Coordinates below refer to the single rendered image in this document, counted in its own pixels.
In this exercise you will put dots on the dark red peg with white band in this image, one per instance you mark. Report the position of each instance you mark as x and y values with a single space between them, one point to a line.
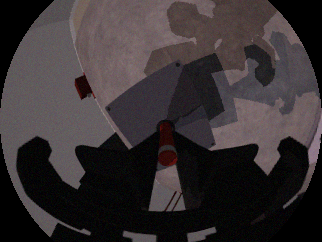
167 155

